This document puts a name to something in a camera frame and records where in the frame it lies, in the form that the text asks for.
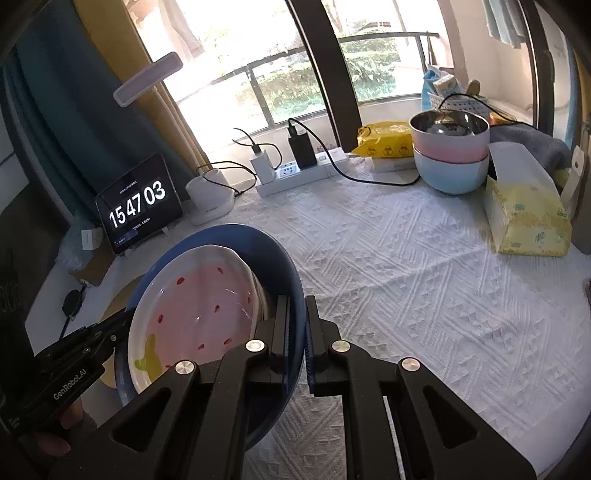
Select white and blue packet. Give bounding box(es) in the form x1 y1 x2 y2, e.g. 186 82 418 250
431 74 462 95

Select cream plate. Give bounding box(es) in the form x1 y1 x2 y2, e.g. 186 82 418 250
98 274 148 391

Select tablet showing clock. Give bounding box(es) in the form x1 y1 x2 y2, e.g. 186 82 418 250
95 154 184 256

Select black charger cable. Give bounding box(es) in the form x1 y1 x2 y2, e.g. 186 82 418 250
288 117 421 188

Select grey towel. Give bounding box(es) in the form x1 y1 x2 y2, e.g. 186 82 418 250
489 124 573 178

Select teal curtain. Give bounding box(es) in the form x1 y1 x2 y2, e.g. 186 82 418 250
14 0 195 232

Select yellow tissue pack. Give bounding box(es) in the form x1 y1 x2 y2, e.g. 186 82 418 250
484 141 573 258

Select white power strip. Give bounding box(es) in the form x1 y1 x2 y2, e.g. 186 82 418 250
255 148 350 198

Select blue plastic bag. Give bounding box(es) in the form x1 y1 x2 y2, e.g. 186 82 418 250
421 69 439 112

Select cardboard box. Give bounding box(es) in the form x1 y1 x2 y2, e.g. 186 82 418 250
68 249 118 287

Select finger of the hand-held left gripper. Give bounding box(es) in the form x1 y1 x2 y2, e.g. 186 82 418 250
34 308 136 370

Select black cable over basket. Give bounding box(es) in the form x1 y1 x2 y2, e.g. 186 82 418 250
436 95 539 126

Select large blue bowl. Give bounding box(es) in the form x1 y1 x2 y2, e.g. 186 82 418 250
113 223 307 455

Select black round pouch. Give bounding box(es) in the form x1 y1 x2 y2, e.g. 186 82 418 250
61 288 87 319

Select balcony railing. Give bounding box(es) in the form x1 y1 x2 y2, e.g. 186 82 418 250
175 31 439 130

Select cream bowl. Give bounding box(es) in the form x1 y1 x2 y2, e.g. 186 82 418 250
249 268 269 324

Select person's left hand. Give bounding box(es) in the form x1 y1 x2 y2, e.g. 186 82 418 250
37 394 85 457

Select small white box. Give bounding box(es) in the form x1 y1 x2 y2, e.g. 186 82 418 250
81 227 106 252

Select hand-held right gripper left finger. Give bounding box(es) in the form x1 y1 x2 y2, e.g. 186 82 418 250
48 295 293 480

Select lamp cable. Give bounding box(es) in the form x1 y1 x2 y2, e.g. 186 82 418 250
196 161 258 186

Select white desk lamp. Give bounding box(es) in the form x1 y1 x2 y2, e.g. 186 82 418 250
113 52 236 227

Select light blue steel-lined bowl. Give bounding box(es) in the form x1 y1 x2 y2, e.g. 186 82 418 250
412 147 489 195

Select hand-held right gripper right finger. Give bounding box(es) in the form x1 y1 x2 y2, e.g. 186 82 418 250
305 295 539 480

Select white charger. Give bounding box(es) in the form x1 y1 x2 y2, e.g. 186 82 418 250
249 145 274 182

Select hanging light blue towel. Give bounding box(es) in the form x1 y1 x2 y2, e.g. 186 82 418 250
482 0 527 49

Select dark sliding door frame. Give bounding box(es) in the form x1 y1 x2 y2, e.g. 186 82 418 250
286 0 363 144

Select white plastic basket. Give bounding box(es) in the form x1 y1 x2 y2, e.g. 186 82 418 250
428 90 488 116

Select pink dotted bowl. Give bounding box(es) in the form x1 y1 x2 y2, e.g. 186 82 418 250
127 244 259 395

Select clear plastic bags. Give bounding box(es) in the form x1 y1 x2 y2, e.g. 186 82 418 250
55 222 93 268

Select pink steel-lined bowl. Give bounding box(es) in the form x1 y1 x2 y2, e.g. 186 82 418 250
409 111 490 162

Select black charger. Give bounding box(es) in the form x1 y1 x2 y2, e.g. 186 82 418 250
287 119 317 169

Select yellow wipes packet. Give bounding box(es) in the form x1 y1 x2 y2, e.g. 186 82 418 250
351 121 414 158

